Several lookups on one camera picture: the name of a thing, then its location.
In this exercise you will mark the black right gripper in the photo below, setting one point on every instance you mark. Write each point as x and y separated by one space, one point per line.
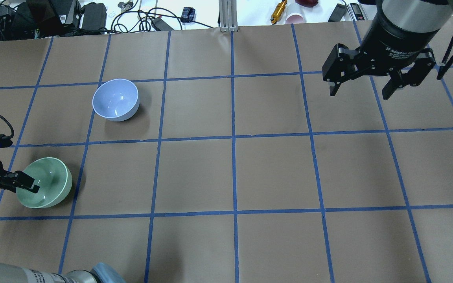
392 44

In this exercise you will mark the green bowl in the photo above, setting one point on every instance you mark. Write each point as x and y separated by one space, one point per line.
54 180

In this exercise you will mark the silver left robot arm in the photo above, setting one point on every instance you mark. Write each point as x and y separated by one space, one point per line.
100 273

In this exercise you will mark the blue bowl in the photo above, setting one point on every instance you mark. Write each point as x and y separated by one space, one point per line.
116 100

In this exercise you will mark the yellow metal cylinder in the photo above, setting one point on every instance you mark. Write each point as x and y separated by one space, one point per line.
278 11

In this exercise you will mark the black power adapter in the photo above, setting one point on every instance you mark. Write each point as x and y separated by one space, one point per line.
94 18

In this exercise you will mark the small blue black box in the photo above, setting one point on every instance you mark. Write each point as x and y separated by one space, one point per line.
188 15

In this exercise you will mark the aluminium frame post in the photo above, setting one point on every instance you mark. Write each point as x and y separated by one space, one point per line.
228 16

